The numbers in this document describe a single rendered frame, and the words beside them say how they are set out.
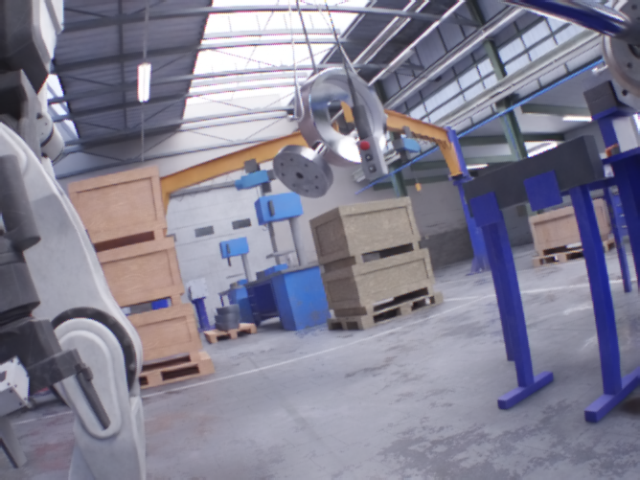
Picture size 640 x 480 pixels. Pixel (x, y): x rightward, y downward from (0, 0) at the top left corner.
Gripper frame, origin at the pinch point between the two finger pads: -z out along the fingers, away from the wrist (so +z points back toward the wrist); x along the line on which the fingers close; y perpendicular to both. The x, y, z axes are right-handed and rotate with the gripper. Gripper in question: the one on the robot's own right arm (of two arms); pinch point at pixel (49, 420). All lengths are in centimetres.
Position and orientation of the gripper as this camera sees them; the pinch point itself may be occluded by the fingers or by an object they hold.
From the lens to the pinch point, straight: 48.2
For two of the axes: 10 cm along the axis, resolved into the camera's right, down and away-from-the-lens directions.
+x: 8.5, -3.9, 3.6
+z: -4.1, -9.1, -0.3
